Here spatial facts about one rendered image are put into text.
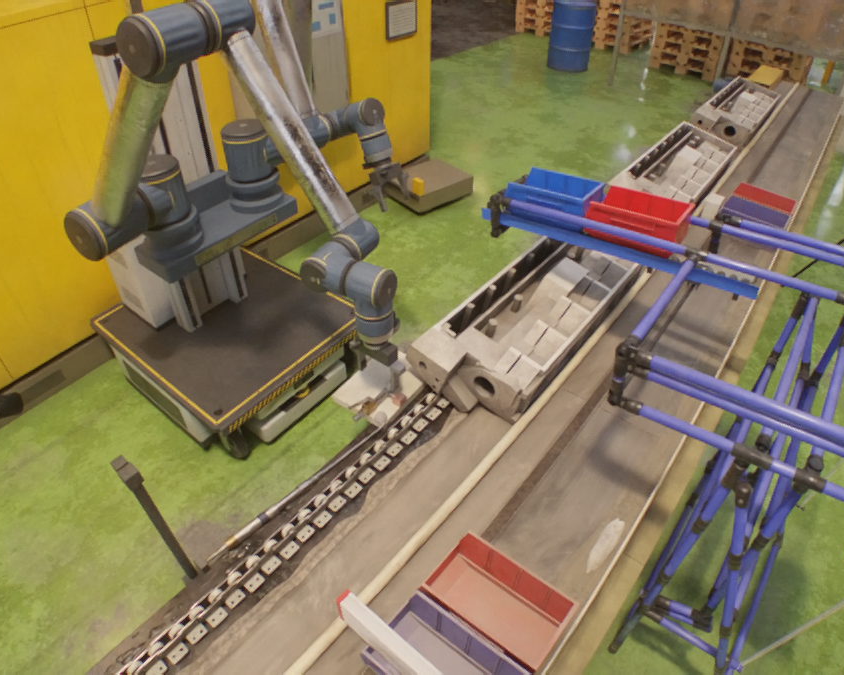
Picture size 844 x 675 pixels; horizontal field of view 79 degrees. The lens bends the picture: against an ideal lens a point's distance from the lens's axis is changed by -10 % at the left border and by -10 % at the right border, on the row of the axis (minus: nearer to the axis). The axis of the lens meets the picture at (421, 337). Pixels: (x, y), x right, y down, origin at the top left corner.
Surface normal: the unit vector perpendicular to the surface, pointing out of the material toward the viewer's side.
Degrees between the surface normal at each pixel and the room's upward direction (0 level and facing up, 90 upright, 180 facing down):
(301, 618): 0
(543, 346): 32
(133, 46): 90
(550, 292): 45
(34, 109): 90
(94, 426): 0
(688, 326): 0
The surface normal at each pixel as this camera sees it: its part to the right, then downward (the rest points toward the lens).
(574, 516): 0.00, -0.75
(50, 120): 0.78, 0.42
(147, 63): -0.37, 0.67
